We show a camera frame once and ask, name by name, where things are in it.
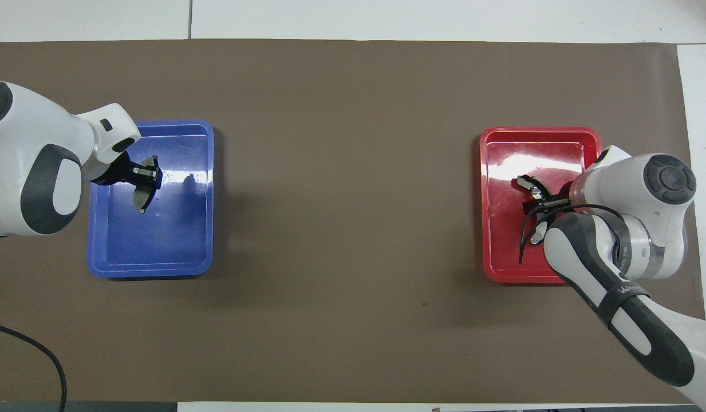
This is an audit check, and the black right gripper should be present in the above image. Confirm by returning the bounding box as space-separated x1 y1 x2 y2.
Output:
523 183 577 218

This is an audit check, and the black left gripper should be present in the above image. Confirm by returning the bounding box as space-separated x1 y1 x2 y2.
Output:
92 152 160 189

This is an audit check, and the dark grey brake pad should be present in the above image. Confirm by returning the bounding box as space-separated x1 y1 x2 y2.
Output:
131 155 162 214

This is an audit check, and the curved metal brake shoe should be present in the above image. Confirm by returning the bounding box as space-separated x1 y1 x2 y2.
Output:
512 175 554 246

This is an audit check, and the red plastic tray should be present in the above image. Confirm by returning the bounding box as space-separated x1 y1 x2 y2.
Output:
480 126 611 284

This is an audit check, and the blue plastic tray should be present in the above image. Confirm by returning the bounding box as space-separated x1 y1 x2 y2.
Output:
86 120 215 279

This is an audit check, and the brown table mat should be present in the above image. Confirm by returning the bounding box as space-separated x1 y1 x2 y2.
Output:
0 39 706 404

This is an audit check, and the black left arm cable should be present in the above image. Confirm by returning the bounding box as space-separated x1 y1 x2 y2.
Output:
0 321 68 412

